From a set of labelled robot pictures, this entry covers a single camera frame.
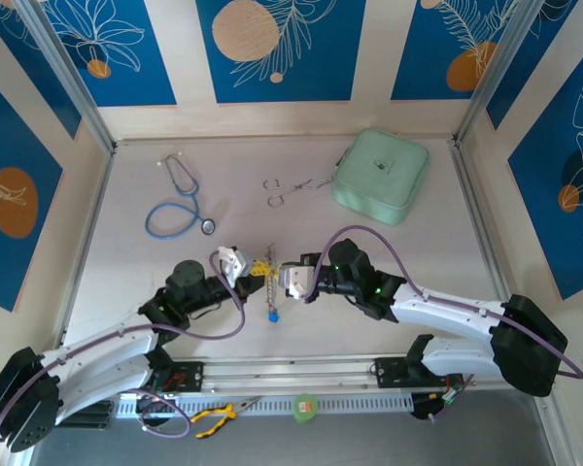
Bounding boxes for round green tape roll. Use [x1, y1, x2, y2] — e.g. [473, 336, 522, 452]
[291, 392, 318, 423]

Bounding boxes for aluminium corner post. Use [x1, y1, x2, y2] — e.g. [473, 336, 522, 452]
[17, 0, 119, 152]
[454, 0, 548, 147]

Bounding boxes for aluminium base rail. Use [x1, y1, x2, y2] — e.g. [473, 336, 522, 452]
[21, 351, 558, 400]

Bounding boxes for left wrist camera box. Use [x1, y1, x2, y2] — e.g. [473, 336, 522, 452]
[216, 246, 252, 288]

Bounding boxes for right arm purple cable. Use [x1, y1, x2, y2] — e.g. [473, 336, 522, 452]
[304, 226, 583, 424]

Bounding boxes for yellow handled pliers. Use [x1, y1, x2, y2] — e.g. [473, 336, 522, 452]
[189, 395, 263, 441]

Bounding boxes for mint green zip pouch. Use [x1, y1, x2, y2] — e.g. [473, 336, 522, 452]
[330, 128, 431, 227]

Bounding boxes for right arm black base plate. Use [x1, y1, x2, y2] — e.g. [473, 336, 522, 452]
[371, 356, 466, 389]

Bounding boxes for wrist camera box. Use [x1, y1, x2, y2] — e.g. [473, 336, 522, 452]
[216, 246, 252, 288]
[279, 261, 317, 300]

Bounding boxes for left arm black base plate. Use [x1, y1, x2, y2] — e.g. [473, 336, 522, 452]
[145, 359, 206, 393]

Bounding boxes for aluminium side rail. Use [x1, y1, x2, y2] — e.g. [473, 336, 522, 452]
[55, 143, 117, 350]
[449, 139, 516, 307]

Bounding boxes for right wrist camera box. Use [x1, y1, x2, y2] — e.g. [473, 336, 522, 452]
[279, 261, 317, 300]

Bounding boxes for black ribbed block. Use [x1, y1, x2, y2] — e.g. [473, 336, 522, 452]
[57, 400, 114, 429]

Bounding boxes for white slotted cable tray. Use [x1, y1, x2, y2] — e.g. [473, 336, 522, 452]
[114, 393, 415, 417]

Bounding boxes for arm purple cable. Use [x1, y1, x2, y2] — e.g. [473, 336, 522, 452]
[304, 226, 583, 424]
[0, 251, 247, 441]

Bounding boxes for blue stethoscope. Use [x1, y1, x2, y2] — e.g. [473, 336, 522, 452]
[144, 153, 218, 240]

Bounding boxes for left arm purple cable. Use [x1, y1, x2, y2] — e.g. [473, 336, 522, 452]
[0, 251, 247, 441]

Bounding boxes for grey metal shelf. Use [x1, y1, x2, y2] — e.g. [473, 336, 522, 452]
[9, 390, 577, 466]

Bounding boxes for metal forceps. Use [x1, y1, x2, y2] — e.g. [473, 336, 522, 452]
[263, 177, 332, 209]

